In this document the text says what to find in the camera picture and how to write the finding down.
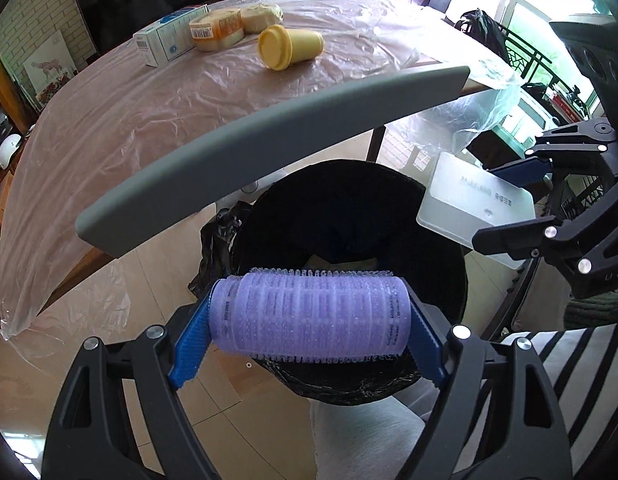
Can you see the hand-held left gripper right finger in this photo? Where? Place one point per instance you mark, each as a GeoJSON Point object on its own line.
{"type": "Point", "coordinates": [429, 350]}

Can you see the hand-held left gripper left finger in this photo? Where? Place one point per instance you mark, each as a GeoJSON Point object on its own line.
{"type": "Point", "coordinates": [191, 345]}

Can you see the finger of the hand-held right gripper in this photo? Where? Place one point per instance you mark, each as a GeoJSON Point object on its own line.
{"type": "Point", "coordinates": [521, 172]}
{"type": "Point", "coordinates": [514, 240]}

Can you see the translucent plastic box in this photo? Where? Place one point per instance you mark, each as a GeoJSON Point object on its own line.
{"type": "Point", "coordinates": [464, 200]}

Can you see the purple hair roller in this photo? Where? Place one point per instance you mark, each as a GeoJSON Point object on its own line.
{"type": "Point", "coordinates": [309, 315]}

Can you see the black trash bin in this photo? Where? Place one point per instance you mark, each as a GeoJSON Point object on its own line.
{"type": "Point", "coordinates": [339, 200]}

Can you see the person's right forearm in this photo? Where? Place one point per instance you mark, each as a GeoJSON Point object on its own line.
{"type": "Point", "coordinates": [599, 312]}

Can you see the person's grey trouser leg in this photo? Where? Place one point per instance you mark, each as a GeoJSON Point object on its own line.
{"type": "Point", "coordinates": [364, 440]}

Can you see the black backpack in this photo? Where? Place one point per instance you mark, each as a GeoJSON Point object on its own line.
{"type": "Point", "coordinates": [481, 32]}

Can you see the black white striped shirt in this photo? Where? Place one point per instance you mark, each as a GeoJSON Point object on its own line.
{"type": "Point", "coordinates": [579, 390]}

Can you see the grey chair back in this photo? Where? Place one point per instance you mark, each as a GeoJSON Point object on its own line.
{"type": "Point", "coordinates": [239, 160]}

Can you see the clear plastic table cover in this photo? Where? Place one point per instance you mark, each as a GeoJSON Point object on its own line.
{"type": "Point", "coordinates": [164, 105]}

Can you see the white helmet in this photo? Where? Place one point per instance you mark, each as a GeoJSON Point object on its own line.
{"type": "Point", "coordinates": [10, 152]}

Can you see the yellow lidded cup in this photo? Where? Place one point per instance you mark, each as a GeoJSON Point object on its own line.
{"type": "Point", "coordinates": [289, 45]}

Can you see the wrapped bread bun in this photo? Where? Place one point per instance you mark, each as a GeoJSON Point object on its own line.
{"type": "Point", "coordinates": [261, 17]}

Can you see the white blue carton box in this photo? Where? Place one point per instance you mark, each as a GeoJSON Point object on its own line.
{"type": "Point", "coordinates": [169, 37]}

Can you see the giraffe painting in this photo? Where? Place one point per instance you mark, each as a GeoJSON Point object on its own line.
{"type": "Point", "coordinates": [49, 70]}

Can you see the orange label food package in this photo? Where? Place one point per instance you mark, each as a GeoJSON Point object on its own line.
{"type": "Point", "coordinates": [216, 30]}

